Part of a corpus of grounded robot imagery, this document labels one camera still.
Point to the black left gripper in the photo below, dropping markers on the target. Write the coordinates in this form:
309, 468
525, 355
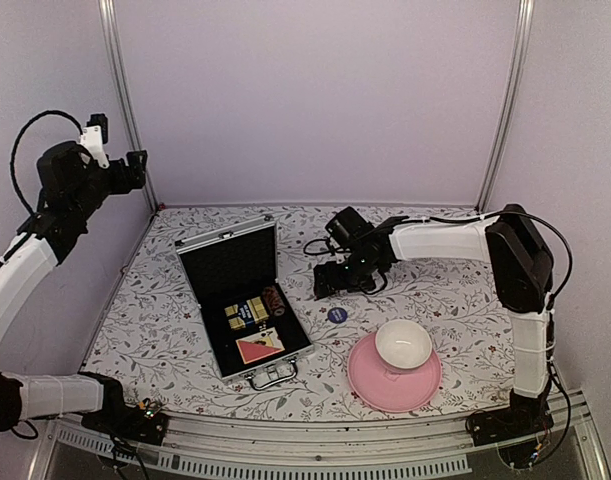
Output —
137, 171

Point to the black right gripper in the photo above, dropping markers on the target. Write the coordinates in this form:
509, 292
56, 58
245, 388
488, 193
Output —
336, 283

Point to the blue dealer button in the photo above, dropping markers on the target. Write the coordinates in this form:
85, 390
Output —
337, 315

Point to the blue gold card deck box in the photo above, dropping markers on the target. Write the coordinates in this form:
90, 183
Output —
246, 314

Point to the pink card deck box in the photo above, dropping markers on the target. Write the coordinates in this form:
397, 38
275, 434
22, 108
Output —
260, 345

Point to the aluminium poker case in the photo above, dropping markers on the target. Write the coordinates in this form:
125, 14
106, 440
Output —
252, 329

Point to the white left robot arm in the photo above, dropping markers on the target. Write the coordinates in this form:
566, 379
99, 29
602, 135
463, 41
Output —
42, 243

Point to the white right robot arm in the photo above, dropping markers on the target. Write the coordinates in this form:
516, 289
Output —
508, 240

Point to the white bowl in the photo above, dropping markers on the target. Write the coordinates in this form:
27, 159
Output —
403, 345

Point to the pink plate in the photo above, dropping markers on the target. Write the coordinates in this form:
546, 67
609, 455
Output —
382, 389

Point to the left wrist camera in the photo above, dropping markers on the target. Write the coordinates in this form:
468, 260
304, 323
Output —
94, 137

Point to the left aluminium frame post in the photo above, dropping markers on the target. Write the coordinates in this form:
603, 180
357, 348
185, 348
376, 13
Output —
109, 25

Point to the aluminium frame post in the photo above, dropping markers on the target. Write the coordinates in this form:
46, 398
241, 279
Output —
517, 63
109, 25

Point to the front aluminium rail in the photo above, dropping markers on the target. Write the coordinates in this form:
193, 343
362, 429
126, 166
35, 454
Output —
414, 448

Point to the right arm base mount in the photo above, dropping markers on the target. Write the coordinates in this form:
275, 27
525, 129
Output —
492, 426

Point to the right aluminium frame post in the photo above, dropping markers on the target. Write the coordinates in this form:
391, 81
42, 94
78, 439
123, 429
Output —
517, 63

